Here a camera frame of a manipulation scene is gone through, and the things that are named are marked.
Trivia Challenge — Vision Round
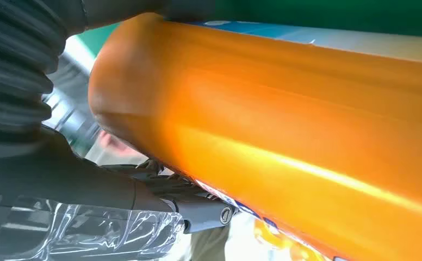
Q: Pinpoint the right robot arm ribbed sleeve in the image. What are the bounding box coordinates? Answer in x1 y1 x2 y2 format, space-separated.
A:
0 0 88 159

